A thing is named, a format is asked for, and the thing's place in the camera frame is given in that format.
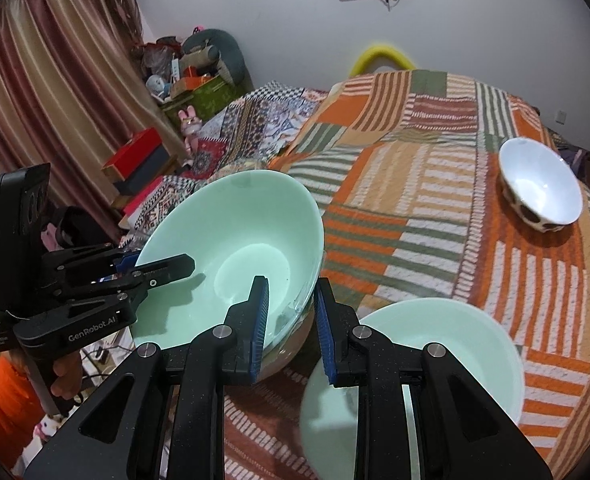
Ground mint green plate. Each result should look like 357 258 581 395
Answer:
299 297 526 480

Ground mint green bowl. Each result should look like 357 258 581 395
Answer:
131 170 324 379

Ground white bowl brown spots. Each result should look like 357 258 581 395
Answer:
499 136 583 233

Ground left hand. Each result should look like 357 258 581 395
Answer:
51 351 83 400

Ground red box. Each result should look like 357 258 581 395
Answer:
102 128 162 180

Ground dark grey box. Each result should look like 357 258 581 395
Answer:
114 145 170 195

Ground pink rabbit toy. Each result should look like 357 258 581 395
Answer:
178 105 203 156

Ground green storage box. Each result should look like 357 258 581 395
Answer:
160 77 246 126

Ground striped brown curtain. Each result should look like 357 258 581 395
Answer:
0 0 183 238

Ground ethnic patterned patchwork blanket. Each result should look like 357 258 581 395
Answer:
119 81 328 250

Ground grey green neck pillow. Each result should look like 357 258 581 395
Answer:
180 28 246 86

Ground orange striped patchwork quilt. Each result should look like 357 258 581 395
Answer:
219 68 590 480

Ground yellow foam arch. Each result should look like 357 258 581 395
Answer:
349 44 416 78

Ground white wall socket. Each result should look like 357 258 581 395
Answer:
555 110 567 125

